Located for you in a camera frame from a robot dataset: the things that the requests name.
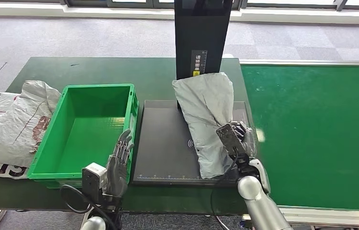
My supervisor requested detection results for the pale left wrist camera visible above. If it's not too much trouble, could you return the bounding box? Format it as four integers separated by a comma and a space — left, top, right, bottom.
81, 162, 108, 204

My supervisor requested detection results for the black inbound scanner machine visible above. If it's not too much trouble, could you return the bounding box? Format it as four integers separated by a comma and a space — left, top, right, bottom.
132, 0, 261, 188

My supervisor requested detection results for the dark green table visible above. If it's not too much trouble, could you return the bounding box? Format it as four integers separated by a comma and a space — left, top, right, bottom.
0, 57, 253, 215

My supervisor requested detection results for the white window sill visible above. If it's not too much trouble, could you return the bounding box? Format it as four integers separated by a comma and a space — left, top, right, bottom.
0, 2, 359, 25

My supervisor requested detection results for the large white woven sack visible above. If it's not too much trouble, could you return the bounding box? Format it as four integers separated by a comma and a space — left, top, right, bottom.
0, 80, 62, 180

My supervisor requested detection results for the yellow black label sticker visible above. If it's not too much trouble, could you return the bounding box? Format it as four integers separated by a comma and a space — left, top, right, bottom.
191, 49, 208, 78

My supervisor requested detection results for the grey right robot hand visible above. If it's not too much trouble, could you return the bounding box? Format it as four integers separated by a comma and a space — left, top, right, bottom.
230, 120, 258, 158

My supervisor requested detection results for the green conveyor belt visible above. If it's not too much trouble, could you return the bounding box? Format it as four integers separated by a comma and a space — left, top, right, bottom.
240, 65, 359, 212

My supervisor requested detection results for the dark window frame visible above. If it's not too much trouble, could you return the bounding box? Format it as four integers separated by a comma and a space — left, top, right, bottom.
0, 0, 359, 12

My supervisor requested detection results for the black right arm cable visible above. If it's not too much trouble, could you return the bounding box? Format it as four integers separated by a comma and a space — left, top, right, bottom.
209, 149, 240, 230

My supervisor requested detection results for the thin white cable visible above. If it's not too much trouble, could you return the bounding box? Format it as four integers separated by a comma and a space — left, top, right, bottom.
215, 216, 229, 230

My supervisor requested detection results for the plain grey parcel bag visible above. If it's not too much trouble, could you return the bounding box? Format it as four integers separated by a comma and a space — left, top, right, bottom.
171, 72, 235, 180

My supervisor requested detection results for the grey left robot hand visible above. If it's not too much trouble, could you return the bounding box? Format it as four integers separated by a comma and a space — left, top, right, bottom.
105, 128, 135, 198

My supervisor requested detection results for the green plastic crate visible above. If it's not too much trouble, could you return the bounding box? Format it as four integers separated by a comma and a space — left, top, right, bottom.
27, 83, 139, 188

